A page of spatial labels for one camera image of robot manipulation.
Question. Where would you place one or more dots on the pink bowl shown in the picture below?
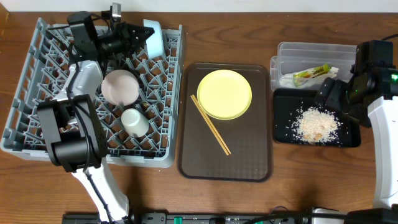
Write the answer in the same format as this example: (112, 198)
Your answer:
(120, 87)

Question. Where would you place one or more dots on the white napkin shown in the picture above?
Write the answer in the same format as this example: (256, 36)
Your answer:
(287, 80)

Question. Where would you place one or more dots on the grey plastic dishwasher rack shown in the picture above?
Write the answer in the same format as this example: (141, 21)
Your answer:
(46, 70)

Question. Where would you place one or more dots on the yellow round plate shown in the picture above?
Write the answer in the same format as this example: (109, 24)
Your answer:
(224, 94)

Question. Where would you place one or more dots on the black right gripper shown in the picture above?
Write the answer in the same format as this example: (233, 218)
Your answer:
(337, 87)

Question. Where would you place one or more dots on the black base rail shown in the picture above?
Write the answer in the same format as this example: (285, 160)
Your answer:
(161, 218)

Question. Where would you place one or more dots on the green orange snack wrapper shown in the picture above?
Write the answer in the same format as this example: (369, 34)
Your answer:
(310, 73)

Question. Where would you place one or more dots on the white cup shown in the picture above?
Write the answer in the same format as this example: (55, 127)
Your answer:
(135, 123)

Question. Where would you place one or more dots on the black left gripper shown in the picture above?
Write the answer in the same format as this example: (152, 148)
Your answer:
(127, 35)

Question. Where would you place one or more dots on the light blue bowl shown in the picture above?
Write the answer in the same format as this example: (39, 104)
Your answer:
(155, 43)

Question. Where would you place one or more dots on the clear plastic bin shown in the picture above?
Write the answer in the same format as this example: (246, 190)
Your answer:
(294, 57)

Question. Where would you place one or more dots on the leftover rice food waste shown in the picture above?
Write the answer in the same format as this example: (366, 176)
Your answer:
(315, 126)

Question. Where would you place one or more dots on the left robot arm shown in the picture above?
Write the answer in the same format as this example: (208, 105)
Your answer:
(72, 131)

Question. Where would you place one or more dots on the black tray bin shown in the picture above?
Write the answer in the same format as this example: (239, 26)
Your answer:
(289, 107)

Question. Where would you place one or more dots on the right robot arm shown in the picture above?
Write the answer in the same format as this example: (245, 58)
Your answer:
(383, 117)

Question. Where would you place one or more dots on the brown serving tray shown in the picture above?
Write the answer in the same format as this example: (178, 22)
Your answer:
(249, 137)

